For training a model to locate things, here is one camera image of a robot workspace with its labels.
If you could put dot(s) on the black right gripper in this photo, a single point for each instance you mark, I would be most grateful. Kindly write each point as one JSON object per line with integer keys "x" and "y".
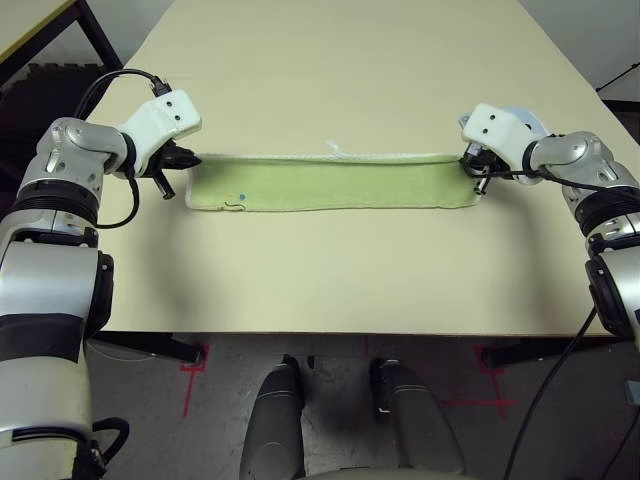
{"x": 487, "y": 162}

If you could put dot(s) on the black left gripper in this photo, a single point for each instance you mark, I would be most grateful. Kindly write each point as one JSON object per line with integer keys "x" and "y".
{"x": 157, "y": 160}

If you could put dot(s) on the green towel with white trim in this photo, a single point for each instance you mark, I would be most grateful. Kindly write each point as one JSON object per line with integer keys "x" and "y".
{"x": 325, "y": 182}

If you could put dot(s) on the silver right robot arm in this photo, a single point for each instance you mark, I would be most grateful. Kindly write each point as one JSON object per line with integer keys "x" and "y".
{"x": 575, "y": 155}

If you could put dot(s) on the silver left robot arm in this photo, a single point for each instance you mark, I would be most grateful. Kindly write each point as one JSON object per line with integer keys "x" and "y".
{"x": 50, "y": 280}

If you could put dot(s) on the folded light blue towel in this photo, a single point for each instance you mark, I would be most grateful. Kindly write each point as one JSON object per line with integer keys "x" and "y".
{"x": 530, "y": 120}

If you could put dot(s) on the black-framed side table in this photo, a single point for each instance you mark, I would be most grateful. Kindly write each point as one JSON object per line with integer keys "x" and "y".
{"x": 95, "y": 35}

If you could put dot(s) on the black foam floor mat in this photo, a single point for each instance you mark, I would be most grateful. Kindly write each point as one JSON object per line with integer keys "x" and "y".
{"x": 40, "y": 100}

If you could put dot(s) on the black side cabinet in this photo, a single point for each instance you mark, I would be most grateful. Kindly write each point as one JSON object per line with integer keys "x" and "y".
{"x": 625, "y": 120}

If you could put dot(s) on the black tripod stand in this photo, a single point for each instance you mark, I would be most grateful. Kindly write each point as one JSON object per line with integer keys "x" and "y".
{"x": 620, "y": 77}

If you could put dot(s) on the black table foot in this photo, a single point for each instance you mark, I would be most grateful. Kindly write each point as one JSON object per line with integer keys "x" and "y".
{"x": 550, "y": 354}
{"x": 160, "y": 345}

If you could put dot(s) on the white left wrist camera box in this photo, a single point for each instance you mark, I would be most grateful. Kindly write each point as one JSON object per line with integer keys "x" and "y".
{"x": 165, "y": 115}

